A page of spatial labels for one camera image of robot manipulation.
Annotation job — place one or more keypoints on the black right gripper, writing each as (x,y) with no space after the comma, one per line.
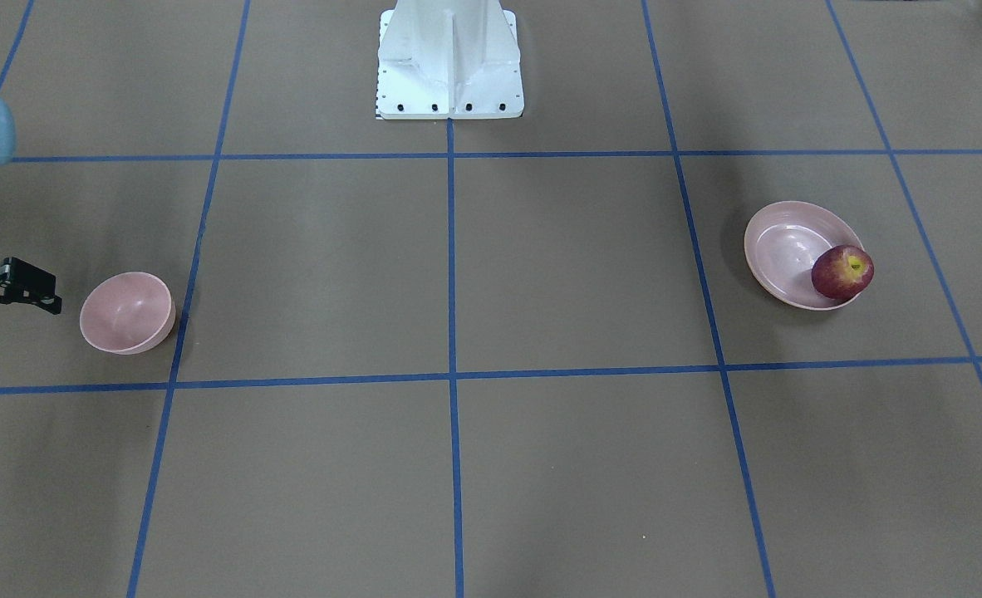
(14,281)

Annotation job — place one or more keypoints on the pink bowl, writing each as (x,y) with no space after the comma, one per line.
(128,314)

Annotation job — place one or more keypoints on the red apple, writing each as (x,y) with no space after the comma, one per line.
(842,272)

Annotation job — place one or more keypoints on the pink plate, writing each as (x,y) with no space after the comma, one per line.
(783,241)

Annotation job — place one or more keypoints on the brown table mat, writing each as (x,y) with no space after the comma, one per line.
(510,358)

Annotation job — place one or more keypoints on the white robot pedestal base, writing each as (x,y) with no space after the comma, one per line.
(449,60)

